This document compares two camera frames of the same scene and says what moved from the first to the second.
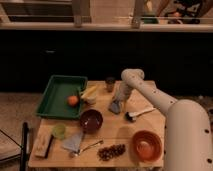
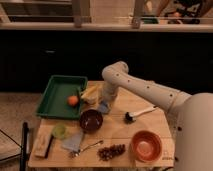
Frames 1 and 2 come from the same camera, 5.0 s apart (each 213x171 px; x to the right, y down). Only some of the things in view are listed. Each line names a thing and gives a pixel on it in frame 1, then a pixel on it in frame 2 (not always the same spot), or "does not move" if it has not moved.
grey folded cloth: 72,143 does not move
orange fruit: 72,100 does not move
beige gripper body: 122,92 → 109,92
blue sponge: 115,106 → 103,107
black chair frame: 24,147 does not move
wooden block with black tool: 42,144 does not move
